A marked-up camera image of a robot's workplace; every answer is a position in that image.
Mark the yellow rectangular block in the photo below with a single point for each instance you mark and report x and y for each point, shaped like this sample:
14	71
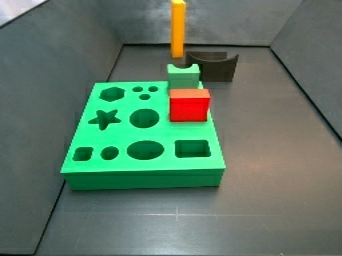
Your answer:
177	20

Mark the green shape sorting board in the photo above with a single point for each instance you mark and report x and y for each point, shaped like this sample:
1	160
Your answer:
128	147

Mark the red cube block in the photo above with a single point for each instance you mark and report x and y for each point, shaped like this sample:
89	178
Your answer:
188	105

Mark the green notched block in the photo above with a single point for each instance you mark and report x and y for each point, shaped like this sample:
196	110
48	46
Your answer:
183	77

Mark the black curved holder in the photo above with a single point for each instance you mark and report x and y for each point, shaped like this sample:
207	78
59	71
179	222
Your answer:
216	65

